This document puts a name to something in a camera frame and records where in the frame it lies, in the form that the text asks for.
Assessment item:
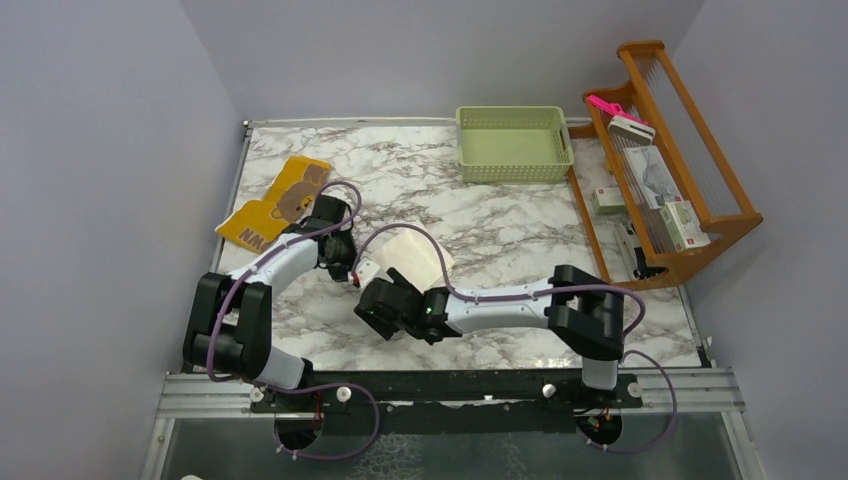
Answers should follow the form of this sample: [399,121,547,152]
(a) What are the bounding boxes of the white towel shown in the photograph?
[367,228,445,292]

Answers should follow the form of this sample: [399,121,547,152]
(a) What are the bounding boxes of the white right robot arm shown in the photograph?
[354,265,625,407]

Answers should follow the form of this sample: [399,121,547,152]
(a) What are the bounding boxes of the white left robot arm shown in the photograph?
[182,195,360,411]

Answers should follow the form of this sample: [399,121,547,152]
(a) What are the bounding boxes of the yellow bear towel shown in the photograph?
[215,156,333,254]

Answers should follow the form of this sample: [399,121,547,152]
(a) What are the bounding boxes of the green plastic basket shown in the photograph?
[456,106,574,183]

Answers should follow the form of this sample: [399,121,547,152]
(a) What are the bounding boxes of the small white green box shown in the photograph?
[590,187,627,215]

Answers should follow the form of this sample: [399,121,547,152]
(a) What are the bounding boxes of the wooden rack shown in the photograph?
[568,40,763,290]

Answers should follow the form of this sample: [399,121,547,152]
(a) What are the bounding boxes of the pink clip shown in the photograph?
[585,94,647,125]

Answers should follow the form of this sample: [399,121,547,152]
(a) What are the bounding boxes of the clear plastic package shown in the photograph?
[623,145,684,210]

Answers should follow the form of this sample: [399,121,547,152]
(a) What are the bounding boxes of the white grey box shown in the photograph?
[607,115,656,146]

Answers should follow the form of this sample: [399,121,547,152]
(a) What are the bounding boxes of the white green box upper shelf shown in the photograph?
[660,201,711,252]

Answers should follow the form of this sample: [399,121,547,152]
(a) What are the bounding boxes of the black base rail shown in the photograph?
[250,369,643,436]

